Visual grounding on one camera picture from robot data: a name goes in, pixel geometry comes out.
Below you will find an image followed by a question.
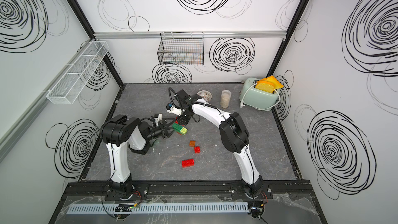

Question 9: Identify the green lego brick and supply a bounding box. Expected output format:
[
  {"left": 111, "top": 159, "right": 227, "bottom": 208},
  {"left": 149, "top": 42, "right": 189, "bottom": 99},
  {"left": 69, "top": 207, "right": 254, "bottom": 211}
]
[{"left": 172, "top": 123, "right": 183, "bottom": 135}]

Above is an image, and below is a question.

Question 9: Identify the white toaster cable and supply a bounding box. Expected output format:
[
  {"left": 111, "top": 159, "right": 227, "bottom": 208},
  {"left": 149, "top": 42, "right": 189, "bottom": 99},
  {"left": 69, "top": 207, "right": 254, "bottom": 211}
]
[{"left": 239, "top": 82, "right": 281, "bottom": 112}]

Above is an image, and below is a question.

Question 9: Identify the small red brick centre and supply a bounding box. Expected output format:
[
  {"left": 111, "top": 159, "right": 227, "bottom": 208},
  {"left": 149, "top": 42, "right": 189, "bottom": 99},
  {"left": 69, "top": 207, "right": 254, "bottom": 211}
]
[{"left": 194, "top": 146, "right": 201, "bottom": 153}]

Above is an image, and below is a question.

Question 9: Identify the mint green toaster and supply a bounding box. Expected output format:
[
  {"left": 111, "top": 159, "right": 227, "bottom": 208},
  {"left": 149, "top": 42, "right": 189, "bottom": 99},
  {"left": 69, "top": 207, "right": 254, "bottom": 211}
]
[{"left": 239, "top": 77, "right": 280, "bottom": 111}]

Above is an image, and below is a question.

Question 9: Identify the lime yellow lego brick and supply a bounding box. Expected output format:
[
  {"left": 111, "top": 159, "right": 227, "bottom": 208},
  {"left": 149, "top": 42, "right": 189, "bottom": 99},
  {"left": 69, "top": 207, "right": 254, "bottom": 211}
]
[{"left": 180, "top": 127, "right": 188, "bottom": 135}]

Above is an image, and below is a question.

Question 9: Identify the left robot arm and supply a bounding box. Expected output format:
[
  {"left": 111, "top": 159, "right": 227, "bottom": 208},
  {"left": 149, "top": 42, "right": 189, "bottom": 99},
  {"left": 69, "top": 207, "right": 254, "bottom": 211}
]
[{"left": 100, "top": 114, "right": 176, "bottom": 201}]

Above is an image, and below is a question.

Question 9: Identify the translucent plastic cup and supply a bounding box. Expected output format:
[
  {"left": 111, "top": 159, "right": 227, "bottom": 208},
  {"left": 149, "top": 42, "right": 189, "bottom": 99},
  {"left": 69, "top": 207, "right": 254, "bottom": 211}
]
[{"left": 220, "top": 90, "right": 232, "bottom": 108}]

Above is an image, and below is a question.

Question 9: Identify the yellow toast slice front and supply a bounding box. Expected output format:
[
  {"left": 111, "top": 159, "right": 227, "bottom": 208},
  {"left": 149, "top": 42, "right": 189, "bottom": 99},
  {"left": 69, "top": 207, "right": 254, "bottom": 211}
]
[{"left": 255, "top": 80, "right": 275, "bottom": 93}]

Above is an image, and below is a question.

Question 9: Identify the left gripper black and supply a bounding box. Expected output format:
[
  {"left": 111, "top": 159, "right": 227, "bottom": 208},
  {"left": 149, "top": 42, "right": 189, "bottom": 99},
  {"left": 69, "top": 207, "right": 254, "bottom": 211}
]
[{"left": 146, "top": 120, "right": 176, "bottom": 143}]

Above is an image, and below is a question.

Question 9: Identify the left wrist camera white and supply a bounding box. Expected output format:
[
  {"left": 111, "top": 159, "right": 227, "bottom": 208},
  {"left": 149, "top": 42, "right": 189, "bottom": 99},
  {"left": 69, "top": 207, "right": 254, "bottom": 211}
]
[{"left": 154, "top": 114, "right": 163, "bottom": 126}]

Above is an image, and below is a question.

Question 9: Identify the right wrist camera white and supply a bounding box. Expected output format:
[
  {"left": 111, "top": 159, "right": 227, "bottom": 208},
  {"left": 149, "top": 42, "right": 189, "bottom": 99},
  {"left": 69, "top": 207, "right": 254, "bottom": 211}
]
[{"left": 166, "top": 103, "right": 182, "bottom": 116}]

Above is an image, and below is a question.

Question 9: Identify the red large lego brick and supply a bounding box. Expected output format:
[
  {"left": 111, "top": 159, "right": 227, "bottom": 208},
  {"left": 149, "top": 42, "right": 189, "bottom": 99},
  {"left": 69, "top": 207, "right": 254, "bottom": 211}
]
[{"left": 181, "top": 159, "right": 194, "bottom": 168}]

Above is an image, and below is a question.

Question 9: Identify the yellow toast slice back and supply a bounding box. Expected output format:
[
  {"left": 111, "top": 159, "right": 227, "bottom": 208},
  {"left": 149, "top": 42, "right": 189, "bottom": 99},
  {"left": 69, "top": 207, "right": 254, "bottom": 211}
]
[{"left": 264, "top": 76, "right": 284, "bottom": 89}]

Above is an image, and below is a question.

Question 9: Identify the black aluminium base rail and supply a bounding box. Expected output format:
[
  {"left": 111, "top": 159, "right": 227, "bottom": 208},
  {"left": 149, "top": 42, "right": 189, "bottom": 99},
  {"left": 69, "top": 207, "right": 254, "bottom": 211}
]
[{"left": 61, "top": 180, "right": 315, "bottom": 201}]

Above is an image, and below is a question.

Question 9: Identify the yellow toast slice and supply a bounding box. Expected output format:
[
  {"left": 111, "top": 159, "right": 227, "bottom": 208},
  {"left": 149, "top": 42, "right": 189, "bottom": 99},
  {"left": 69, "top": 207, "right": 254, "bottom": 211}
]
[
  {"left": 255, "top": 80, "right": 275, "bottom": 93},
  {"left": 264, "top": 76, "right": 284, "bottom": 89}
]

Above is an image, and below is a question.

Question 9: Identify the white wire shelf basket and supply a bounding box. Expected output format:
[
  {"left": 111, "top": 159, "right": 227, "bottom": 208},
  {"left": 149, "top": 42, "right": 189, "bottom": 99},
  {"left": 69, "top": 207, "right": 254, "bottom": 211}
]
[{"left": 46, "top": 40, "right": 109, "bottom": 104}]

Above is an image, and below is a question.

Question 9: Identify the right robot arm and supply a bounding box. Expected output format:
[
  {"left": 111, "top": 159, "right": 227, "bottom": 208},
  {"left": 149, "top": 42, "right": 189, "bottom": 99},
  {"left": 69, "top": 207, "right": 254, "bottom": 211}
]
[{"left": 166, "top": 87, "right": 263, "bottom": 198}]

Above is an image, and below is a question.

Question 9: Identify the grey slotted cable duct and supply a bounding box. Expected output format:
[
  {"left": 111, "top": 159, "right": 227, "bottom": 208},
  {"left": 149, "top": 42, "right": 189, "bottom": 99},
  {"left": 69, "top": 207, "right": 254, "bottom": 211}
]
[{"left": 66, "top": 202, "right": 249, "bottom": 215}]

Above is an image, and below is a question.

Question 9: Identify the white perforated bowl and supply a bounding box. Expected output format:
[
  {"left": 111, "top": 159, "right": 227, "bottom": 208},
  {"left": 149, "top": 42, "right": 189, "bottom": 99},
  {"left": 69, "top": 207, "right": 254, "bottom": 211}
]
[{"left": 197, "top": 90, "right": 212, "bottom": 102}]

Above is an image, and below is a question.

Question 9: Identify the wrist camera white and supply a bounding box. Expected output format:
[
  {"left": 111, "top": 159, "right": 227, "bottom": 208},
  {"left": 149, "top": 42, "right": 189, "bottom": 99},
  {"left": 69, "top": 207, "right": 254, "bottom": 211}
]
[
  {"left": 166, "top": 103, "right": 182, "bottom": 116},
  {"left": 154, "top": 114, "right": 163, "bottom": 126}
]

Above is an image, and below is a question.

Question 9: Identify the black wire basket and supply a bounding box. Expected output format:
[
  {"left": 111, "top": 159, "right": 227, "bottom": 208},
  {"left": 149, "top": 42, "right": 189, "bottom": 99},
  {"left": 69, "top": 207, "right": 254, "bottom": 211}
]
[{"left": 157, "top": 32, "right": 204, "bottom": 65}]

